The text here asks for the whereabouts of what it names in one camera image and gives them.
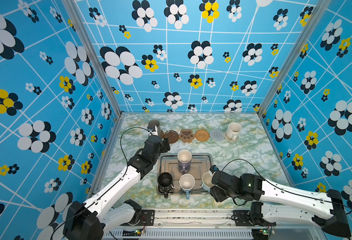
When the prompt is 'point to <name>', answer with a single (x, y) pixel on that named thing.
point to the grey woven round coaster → (217, 135)
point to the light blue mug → (187, 182)
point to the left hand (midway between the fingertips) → (163, 138)
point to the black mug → (165, 180)
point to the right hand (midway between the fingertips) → (214, 191)
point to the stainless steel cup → (155, 123)
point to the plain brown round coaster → (161, 134)
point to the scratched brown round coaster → (172, 136)
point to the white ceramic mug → (233, 129)
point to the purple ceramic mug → (184, 158)
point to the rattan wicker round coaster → (202, 135)
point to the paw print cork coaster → (186, 135)
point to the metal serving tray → (200, 163)
